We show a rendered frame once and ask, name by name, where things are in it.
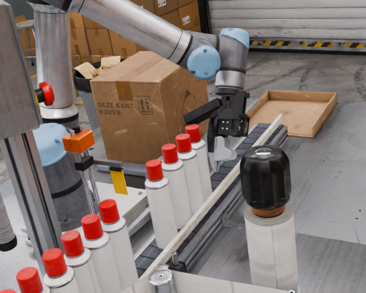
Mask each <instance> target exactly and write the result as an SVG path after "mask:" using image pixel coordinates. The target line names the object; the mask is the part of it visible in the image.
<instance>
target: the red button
mask: <svg viewBox="0 0 366 293"><path fill-rule="evenodd" d="M35 93H36V96H37V99H38V103H42V102H43V103H44V104H45V106H51V105H52V104H53V102H54V100H55V97H54V93H53V89H52V87H51V86H50V84H48V83H47V82H45V81H44V82H41V83H39V88H38V89H36V90H35Z"/></svg>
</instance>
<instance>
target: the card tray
mask: <svg viewBox="0 0 366 293"><path fill-rule="evenodd" d="M259 100H260V104H259V105H258V106H257V107H256V108H255V109H254V110H253V111H252V112H251V113H250V114H249V115H248V116H249V117H250V122H249V129H250V128H251V127H252V126H253V125H254V124H258V123H269V124H272V123H273V121H274V120H275V119H276V118H277V117H278V116H279V115H280V114H282V115H284V120H283V121H282V123H281V124H283V125H284V126H287V127H288V136H293V137H307V138H314V137H315V135H316V133H317V132H318V130H319V129H320V128H321V126H322V125H323V123H324V121H325V120H326V119H327V117H328V116H329V114H330V113H331V111H332V109H333V108H334V107H335V105H336V104H337V92H308V91H277V90H267V91H266V92H265V93H264V94H263V95H262V96H261V97H260V98H259Z"/></svg>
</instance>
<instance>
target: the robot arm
mask: <svg viewBox="0 0 366 293"><path fill-rule="evenodd" d="M27 3H28V4H29V5H30V6H31V7H32V8H33V9H34V28H35V50H36V63H37V85H38V88H39V83H41V82H44V81H45V82H47V83H48V84H50V86H51V87H52V89H53V93H54V97H55V100H54V102H53V104H52V105H51V106H45V104H44V103H43V102H42V103H39V106H40V111H41V115H42V121H43V123H40V127H39V128H38V129H36V130H33V134H34V138H35V142H36V145H37V148H38V152H39V155H40V159H41V163H42V167H43V169H44V173H45V177H46V180H47V183H48V187H49V190H50V193H51V197H52V201H53V205H54V207H55V211H56V215H57V217H58V221H59V225H60V229H61V232H66V231H70V230H74V229H76V228H79V227H81V226H82V224H81V219H82V218H83V217H84V216H86V215H90V214H91V213H90V211H89V206H88V202H87V197H86V194H85V190H84V186H83V183H82V179H81V174H80V171H79V170H76V168H75V165H74V162H75V161H77V159H76V155H75V152H66V151H65V149H64V145H63V140H62V138H63V137H64V136H65V135H68V134H69V133H70V132H69V131H70V130H71V128H72V127H73V126H76V125H80V124H79V115H78V107H76V106H75V105H74V104H73V97H72V73H71V26H70V12H77V13H79V14H81V15H83V16H85V17H87V18H89V19H91V20H93V21H95V22H97V23H98V24H100V25H102V26H104V27H106V28H108V29H110V30H112V31H114V32H115V33H117V34H120V35H122V36H123V37H125V38H127V39H129V40H131V41H133V42H135V43H137V44H138V45H140V46H142V47H144V48H146V49H148V50H150V51H152V52H154V53H156V54H158V55H160V56H162V57H164V58H165V59H167V60H169V61H171V62H173V63H175V64H177V65H179V66H181V67H183V68H184V69H187V70H189V72H190V74H191V75H193V76H194V77H196V78H197V79H200V80H208V79H211V78H213V77H214V76H215V75H216V82H215V87H216V90H215V94H216V95H221V96H222V97H221V99H219V98H216V99H214V100H212V101H210V102H208V103H206V104H204V105H202V106H200V107H198V108H197V109H195V110H193V111H191V112H188V113H187V114H185V115H183V118H184V122H185V124H187V125H191V124H199V123H201V122H203V121H205V120H206V119H208V118H210V121H209V128H208V132H207V148H208V152H209V159H210V164H211V166H212V169H213V171H214V172H218V170H219V168H220V164H221V162H225V161H229V160H234V159H236V157H237V152H236V151H234V150H233V149H231V140H230V139H229V138H227V137H228V135H230V136H233V137H239V138H241V137H248V132H249V122H250V117H249V116H247V114H245V112H246V101H247V98H250V93H249V92H246V91H243V90H244V86H245V75H246V65H247V55H248V51H249V34H248V32H247V31H245V30H243V29H239V28H224V29H222V30H221V34H220V35H213V34H206V33H199V32H194V31H190V30H187V31H185V30H182V29H180V28H178V27H176V26H175V25H173V24H171V23H169V22H167V21H165V20H163V19H162V18H160V17H158V16H156V15H154V14H153V13H150V12H149V11H147V10H145V9H144V8H142V7H140V6H138V5H136V4H134V3H132V2H131V1H129V0H27ZM246 126H247V132H246Z"/></svg>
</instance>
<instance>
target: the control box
mask: <svg viewBox="0 0 366 293"><path fill-rule="evenodd" d="M40 123H43V121H42V115H41V111H40V106H39V103H38V99H37V96H36V93H35V90H34V87H33V84H32V81H31V77H30V73H29V70H28V66H27V62H26V58H25V55H24V52H23V47H22V45H21V41H20V37H19V33H18V30H17V26H16V22H15V18H14V15H13V9H12V7H11V5H10V4H8V3H6V2H5V1H3V0H0V140H3V139H5V138H9V137H12V136H16V135H19V134H23V133H26V132H29V131H33V130H36V129H38V128H39V127H40Z"/></svg>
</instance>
